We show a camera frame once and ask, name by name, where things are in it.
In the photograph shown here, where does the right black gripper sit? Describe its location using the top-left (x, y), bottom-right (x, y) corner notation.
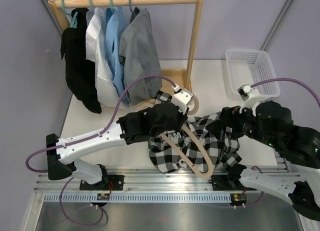
top-left (205, 100), bottom-right (279, 148)

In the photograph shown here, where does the black white checkered shirt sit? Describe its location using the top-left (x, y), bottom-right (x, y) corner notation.
top-left (147, 90), bottom-right (243, 174)

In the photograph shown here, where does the wooden hanger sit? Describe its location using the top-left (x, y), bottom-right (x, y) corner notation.
top-left (147, 113), bottom-right (221, 174)

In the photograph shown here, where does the grey shirt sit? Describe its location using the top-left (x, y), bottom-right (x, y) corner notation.
top-left (118, 7), bottom-right (162, 106)

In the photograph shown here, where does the blue-grey hanger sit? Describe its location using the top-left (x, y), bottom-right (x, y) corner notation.
top-left (128, 0), bottom-right (136, 16)

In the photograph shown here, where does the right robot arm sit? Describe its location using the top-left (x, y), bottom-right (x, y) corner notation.
top-left (206, 101), bottom-right (320, 221)

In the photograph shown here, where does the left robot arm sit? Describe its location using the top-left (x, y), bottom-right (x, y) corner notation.
top-left (46, 101), bottom-right (189, 191)

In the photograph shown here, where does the light blue shirt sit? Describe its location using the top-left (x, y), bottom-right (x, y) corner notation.
top-left (105, 6), bottom-right (128, 97)

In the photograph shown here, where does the teal hanger of black shirt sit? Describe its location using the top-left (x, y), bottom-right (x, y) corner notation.
top-left (61, 0), bottom-right (78, 29)

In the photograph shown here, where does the teal hanger of blue shirt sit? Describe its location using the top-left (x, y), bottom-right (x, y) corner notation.
top-left (109, 0), bottom-right (115, 13)

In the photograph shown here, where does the teal hanger of white shirt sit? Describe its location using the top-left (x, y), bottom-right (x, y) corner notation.
top-left (88, 0), bottom-right (95, 13)

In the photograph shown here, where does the white plastic basket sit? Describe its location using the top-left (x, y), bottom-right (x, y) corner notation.
top-left (222, 48), bottom-right (277, 101)

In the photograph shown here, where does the wooden clothes rack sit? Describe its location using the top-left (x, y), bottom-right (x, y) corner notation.
top-left (47, 0), bottom-right (204, 91)

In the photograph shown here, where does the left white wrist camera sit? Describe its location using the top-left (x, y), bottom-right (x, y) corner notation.
top-left (171, 84), bottom-right (194, 115)

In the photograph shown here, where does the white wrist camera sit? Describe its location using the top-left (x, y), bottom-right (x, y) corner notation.
top-left (237, 84), bottom-right (266, 117)
top-left (171, 84), bottom-right (194, 115)

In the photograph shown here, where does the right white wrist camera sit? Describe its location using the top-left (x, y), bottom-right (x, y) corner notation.
top-left (237, 84), bottom-right (266, 117)

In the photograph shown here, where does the aluminium mounting rail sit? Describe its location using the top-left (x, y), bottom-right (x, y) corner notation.
top-left (33, 165), bottom-right (301, 204)

